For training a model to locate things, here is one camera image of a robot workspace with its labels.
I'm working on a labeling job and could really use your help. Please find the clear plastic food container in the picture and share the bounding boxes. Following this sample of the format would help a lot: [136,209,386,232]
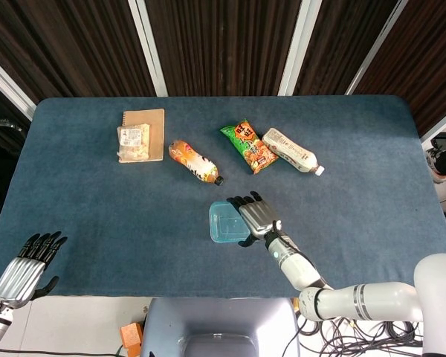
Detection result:
[209,202,261,245]

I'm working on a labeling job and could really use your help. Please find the brown spiral notebook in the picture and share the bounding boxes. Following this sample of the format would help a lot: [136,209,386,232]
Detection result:
[117,108,166,164]

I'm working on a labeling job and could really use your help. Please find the clear snack packet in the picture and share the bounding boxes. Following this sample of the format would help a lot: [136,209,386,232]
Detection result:
[116,123,151,160]

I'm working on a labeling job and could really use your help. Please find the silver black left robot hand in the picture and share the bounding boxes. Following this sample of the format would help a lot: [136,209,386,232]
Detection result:
[0,231,68,309]

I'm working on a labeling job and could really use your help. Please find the green orange snack bag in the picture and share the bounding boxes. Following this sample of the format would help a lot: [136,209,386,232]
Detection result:
[219,119,279,176]

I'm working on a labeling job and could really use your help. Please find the orange tea bottle black cap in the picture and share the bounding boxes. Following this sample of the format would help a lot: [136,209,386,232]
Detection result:
[168,139,225,187]

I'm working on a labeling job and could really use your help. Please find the translucent blue plastic lid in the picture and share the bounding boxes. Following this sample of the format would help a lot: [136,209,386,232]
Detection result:
[208,200,262,245]

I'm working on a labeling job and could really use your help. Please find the white partition frame post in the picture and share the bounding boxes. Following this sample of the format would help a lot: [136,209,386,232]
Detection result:
[344,0,410,96]
[128,0,168,97]
[0,50,37,120]
[419,111,446,144]
[278,0,323,97]

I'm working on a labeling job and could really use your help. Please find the tangled black floor cables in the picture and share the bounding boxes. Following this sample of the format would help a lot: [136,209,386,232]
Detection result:
[295,297,427,357]

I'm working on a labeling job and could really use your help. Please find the grey blue robot torso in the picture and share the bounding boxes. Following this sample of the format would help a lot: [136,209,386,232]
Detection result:
[140,297,300,357]

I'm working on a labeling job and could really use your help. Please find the blue felt table cloth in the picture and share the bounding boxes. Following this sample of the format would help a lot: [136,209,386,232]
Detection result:
[0,94,446,298]

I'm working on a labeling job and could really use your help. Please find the white label bottle white cap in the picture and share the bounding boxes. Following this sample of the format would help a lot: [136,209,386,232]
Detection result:
[262,127,326,176]

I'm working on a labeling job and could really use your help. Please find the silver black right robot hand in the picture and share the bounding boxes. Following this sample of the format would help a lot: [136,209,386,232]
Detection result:
[226,190,283,248]

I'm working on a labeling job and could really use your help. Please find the white sneaker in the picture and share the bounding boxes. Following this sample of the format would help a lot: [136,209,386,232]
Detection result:
[425,147,446,183]

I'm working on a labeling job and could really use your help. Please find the orange block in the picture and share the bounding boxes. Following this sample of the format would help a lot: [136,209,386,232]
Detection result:
[119,321,144,354]

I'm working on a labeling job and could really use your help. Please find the black corrugated hose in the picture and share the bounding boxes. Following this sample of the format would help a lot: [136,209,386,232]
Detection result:
[0,118,25,135]

